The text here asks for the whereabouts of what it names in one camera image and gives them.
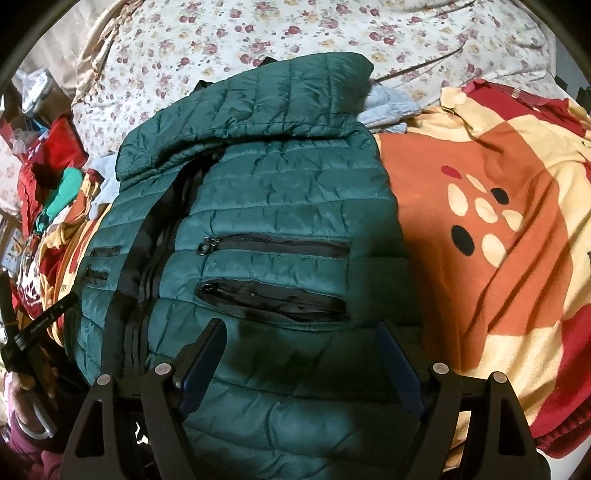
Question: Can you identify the light blue cloth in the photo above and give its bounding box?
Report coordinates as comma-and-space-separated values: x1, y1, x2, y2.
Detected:
358, 85, 422, 136

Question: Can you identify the teal cloth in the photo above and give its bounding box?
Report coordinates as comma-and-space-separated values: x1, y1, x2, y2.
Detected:
33, 166, 82, 232

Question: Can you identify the orange printed blanket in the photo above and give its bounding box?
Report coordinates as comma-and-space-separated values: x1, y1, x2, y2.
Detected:
14, 78, 591, 464

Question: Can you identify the red garment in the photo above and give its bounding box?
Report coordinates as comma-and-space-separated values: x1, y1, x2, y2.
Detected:
17, 115, 89, 206

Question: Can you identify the green puffer jacket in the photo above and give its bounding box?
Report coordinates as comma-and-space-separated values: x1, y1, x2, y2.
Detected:
67, 51, 465, 480

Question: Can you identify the floral duvet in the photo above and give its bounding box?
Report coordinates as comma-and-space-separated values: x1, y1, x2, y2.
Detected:
71, 0, 560, 123

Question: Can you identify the person's left hand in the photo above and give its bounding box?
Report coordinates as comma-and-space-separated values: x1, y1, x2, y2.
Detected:
7, 367, 52, 432

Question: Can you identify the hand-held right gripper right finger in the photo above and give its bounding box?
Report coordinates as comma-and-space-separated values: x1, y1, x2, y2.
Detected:
378, 320, 550, 480

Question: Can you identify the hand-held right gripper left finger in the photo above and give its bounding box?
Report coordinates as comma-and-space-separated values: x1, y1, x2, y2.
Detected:
60, 318, 228, 480

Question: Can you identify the beige satin cloth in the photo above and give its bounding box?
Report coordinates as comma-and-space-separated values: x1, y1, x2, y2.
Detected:
73, 0, 141, 104

